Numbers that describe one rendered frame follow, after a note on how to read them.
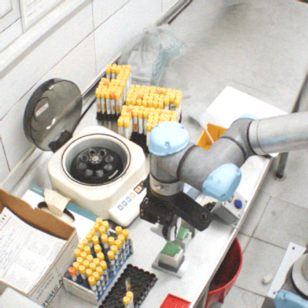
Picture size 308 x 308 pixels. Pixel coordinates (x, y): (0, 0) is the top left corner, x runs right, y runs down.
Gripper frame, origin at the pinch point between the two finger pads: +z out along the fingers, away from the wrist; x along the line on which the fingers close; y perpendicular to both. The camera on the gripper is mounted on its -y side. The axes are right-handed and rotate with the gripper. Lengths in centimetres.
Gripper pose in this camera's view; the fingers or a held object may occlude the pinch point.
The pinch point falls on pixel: (173, 238)
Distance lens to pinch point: 129.3
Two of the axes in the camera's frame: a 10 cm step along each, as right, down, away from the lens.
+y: -8.9, -3.3, 3.2
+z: 0.1, 6.9, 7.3
